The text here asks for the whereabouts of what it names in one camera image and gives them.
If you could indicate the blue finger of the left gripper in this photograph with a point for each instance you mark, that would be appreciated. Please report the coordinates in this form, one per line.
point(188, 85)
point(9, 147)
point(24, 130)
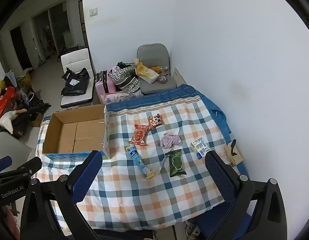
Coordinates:
point(5, 163)

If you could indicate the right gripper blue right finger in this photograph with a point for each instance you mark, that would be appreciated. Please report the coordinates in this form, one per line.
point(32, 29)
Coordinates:
point(225, 178)

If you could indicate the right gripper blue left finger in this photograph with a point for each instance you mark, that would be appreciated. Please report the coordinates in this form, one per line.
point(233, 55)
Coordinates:
point(83, 176)

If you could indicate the white blue tissue pack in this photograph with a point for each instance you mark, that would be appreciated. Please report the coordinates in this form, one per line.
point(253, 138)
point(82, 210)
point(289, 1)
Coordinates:
point(200, 148)

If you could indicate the green snack packet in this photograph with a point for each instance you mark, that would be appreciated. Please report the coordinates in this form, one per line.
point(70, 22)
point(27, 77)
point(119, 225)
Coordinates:
point(176, 163)

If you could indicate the lilac cloth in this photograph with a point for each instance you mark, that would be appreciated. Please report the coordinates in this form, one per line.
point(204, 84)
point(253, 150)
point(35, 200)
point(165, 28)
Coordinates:
point(169, 140)

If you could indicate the blue tube packet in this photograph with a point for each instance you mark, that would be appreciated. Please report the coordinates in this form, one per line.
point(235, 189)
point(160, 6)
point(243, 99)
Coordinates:
point(147, 172)

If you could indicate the red snack packet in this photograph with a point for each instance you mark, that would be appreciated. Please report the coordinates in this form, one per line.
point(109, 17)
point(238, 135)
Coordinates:
point(139, 135)

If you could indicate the panda snack packet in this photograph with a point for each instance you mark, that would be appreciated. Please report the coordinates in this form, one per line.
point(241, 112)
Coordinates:
point(154, 121)

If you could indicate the beige cloth with black clip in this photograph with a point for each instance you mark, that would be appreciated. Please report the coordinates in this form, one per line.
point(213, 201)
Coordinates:
point(232, 153)

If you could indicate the white goose plush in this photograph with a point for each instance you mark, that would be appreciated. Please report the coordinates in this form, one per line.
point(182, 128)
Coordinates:
point(7, 118)

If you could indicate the open cardboard box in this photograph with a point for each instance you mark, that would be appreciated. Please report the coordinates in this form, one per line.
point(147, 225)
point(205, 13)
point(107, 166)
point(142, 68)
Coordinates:
point(73, 134)

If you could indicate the plaid checkered blanket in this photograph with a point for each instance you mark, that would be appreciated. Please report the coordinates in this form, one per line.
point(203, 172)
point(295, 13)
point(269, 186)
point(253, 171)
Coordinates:
point(120, 198)

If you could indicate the red plastic bag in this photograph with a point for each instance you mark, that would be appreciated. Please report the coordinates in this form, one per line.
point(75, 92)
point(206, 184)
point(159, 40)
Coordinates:
point(6, 98)

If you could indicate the floral pink pillow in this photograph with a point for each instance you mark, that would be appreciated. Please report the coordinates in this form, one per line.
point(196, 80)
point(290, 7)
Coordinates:
point(118, 97)

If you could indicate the black plastic bag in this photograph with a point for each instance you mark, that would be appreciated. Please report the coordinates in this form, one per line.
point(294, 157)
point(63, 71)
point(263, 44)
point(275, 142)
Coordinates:
point(75, 83)

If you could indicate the pink suitcase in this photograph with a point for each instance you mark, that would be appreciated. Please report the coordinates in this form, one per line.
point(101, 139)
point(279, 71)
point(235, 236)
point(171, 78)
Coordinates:
point(104, 86)

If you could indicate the tape roll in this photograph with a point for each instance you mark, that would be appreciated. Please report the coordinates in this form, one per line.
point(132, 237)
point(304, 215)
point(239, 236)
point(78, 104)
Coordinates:
point(162, 79)

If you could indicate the white padded chair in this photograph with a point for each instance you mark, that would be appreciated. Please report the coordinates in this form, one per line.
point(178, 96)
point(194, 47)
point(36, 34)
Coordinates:
point(75, 61)

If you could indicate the white box with yellow bag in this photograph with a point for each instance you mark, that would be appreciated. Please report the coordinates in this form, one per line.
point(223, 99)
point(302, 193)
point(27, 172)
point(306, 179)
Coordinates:
point(145, 73)

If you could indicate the patterned tote bag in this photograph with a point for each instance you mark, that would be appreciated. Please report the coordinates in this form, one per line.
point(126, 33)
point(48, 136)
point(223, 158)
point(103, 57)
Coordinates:
point(126, 79)

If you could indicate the grey folding chair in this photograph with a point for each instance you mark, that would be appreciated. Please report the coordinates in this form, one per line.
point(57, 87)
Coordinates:
point(156, 56)

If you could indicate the white board against wall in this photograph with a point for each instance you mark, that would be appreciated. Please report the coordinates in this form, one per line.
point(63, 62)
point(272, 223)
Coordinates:
point(179, 80)

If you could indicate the wall switch plate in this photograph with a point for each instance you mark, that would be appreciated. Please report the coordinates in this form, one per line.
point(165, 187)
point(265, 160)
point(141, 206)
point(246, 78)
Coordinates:
point(93, 12)

